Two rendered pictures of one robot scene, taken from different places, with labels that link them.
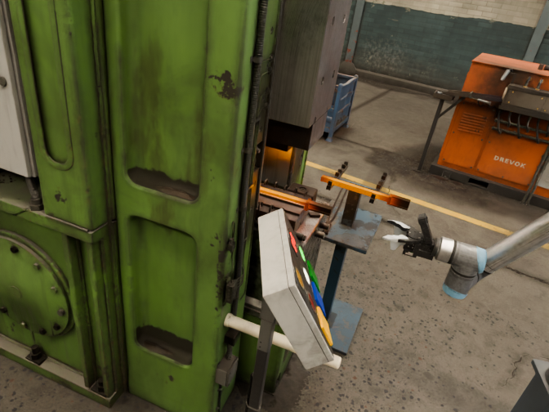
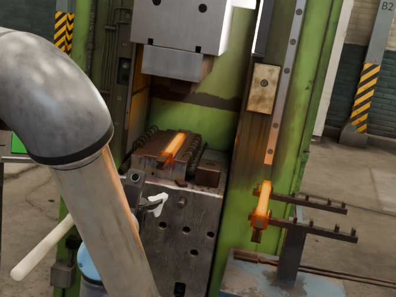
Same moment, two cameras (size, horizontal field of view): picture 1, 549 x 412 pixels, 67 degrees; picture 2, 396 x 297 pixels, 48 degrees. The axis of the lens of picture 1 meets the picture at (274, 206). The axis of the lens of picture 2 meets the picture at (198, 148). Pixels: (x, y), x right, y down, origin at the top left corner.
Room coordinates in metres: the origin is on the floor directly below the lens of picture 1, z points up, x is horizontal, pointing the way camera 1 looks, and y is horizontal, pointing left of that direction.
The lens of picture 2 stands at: (1.27, -1.58, 1.47)
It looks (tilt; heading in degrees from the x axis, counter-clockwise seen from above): 16 degrees down; 78
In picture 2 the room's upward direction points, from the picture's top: 9 degrees clockwise
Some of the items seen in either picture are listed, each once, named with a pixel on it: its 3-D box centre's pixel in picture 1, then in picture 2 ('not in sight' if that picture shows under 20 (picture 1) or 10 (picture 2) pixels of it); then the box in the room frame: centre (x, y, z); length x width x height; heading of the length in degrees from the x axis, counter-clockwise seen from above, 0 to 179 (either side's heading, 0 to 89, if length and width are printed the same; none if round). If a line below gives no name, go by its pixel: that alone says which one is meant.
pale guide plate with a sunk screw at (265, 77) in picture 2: not in sight; (263, 88); (1.78, -0.09, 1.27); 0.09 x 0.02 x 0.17; 163
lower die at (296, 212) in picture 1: (255, 200); (169, 150); (1.51, 0.08, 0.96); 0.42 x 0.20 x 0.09; 73
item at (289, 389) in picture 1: (281, 375); not in sight; (1.43, -0.16, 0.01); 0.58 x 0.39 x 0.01; 163
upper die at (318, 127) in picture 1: (265, 117); (182, 59); (1.51, 0.08, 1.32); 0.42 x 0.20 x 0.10; 73
